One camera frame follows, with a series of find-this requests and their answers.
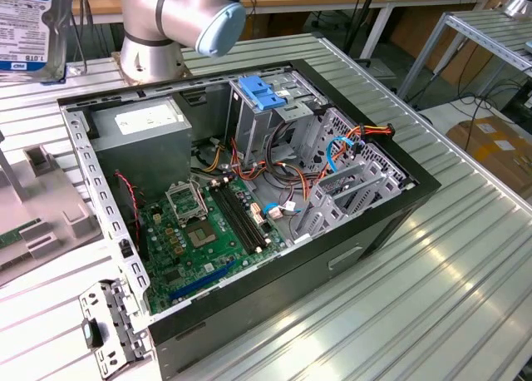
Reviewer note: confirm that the hard disk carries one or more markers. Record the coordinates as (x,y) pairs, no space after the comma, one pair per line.
(25,23)

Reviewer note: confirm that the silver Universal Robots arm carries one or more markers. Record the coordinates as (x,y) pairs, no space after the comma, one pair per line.
(141,56)

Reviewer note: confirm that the grey disk bay cage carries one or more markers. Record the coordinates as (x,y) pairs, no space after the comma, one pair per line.
(324,223)

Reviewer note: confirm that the black RAM slot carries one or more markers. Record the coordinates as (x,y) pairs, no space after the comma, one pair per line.
(242,219)
(232,219)
(237,219)
(246,219)

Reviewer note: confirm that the grey optical drive cage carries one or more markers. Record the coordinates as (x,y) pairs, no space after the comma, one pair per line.
(257,135)

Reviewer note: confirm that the green motherboard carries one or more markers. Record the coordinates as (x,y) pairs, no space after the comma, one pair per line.
(216,248)

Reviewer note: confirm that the blue plastic drive latch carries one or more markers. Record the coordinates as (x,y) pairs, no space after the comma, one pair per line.
(262,94)

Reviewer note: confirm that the cream power connector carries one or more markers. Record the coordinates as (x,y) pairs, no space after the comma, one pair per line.
(157,219)

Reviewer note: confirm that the blue expansion slot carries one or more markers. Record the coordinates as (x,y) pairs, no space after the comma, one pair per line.
(199,283)

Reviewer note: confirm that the black open PC case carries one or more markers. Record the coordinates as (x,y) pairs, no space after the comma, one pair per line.
(291,306)

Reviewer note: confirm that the grey power supply unit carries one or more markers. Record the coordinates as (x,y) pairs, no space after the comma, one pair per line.
(141,148)

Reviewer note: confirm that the black chipset chip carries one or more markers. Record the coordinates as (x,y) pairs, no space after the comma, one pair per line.
(172,277)

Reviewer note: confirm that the black case fan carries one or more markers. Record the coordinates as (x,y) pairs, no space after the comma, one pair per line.
(124,223)

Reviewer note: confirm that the small black clip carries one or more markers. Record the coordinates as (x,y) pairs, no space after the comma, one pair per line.
(125,248)

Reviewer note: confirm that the black tripod stand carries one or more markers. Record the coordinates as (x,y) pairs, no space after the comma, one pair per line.
(361,19)

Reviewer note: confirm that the grey parts rack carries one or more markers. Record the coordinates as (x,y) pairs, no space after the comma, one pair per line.
(54,198)

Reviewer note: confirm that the brown cardboard box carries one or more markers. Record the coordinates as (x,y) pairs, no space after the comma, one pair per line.
(490,148)

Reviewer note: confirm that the black latch with teal tab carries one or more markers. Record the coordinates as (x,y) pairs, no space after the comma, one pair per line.
(92,334)

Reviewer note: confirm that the green RAM stick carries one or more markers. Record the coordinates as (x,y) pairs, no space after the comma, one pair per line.
(21,233)

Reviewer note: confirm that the metal slat side table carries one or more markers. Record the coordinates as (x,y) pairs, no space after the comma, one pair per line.
(478,27)

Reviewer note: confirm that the brown arm base plate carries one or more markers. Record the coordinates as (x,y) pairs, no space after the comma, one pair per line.
(185,70)

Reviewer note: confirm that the grey expansion card bracket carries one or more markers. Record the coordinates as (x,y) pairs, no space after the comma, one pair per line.
(120,327)

